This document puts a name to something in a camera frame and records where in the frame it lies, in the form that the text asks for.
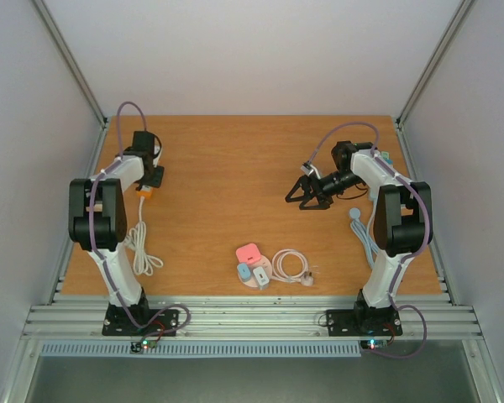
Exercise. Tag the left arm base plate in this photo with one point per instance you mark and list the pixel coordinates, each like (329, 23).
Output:
(164, 323)

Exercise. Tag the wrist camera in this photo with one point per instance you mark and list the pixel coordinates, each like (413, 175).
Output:
(158, 152)
(311, 170)

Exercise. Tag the coral pink plug adapter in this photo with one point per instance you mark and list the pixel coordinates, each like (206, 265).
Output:
(248, 254)

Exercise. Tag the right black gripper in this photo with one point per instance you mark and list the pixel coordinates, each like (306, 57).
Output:
(315, 190)

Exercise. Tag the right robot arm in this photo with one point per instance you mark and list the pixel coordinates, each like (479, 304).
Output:
(402, 223)

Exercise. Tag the round pink socket base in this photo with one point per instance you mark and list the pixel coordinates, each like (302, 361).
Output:
(266, 264)

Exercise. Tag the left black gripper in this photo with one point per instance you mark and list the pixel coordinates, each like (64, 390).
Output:
(157, 181)

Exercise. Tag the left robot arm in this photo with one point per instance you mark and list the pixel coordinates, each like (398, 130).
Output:
(97, 221)

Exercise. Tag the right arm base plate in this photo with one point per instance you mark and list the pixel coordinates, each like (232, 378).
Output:
(346, 322)

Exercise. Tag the grey slotted cable duct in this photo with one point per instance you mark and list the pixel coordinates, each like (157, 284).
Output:
(188, 349)

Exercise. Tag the white grey plug adapter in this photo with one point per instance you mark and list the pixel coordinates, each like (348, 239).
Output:
(261, 277)

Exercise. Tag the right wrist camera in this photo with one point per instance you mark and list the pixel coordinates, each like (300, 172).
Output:
(311, 170)

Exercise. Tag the blue plug adapter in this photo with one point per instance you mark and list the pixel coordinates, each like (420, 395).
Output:
(244, 272)

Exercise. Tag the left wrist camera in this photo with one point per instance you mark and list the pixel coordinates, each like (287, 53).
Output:
(158, 152)

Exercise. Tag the teal plug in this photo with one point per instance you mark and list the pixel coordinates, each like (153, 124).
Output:
(385, 156)

